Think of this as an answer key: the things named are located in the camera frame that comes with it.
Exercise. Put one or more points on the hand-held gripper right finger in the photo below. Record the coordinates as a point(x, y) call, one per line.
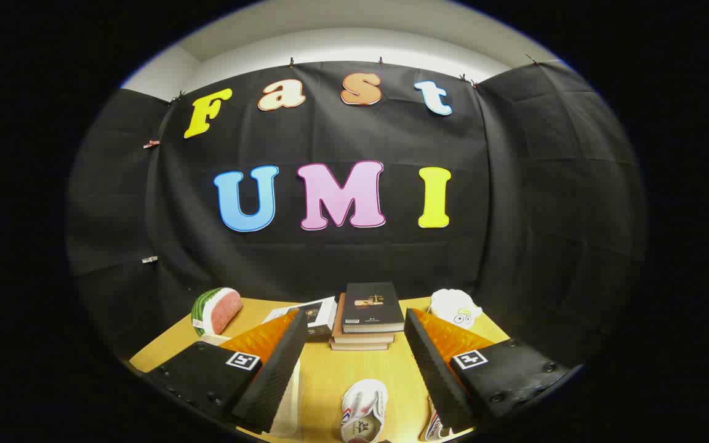
point(437, 375)

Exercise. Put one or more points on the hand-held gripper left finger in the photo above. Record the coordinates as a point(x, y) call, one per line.
point(274, 381)

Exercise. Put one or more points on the cream fabric storage box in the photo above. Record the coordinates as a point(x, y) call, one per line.
point(290, 406)

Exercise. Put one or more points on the white striped canvas shoe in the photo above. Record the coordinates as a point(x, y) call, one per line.
point(433, 427)
point(364, 403)

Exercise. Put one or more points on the white cartoon plush pouch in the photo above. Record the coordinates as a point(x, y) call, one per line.
point(450, 304)

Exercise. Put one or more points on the white portrait cover book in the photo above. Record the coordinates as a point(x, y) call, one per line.
point(320, 314)

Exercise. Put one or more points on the thin tan book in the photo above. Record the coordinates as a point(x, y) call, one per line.
point(357, 346)

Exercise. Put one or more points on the brown cover book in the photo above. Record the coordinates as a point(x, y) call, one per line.
point(360, 338)

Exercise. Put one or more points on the watermelon slice toy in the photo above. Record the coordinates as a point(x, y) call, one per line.
point(222, 311)

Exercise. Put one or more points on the black cover book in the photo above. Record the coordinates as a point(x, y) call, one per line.
point(370, 295)

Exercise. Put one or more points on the black backdrop cloth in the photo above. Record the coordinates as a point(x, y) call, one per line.
point(330, 135)

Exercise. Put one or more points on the wooden clothes peg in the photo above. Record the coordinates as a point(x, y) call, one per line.
point(151, 143)

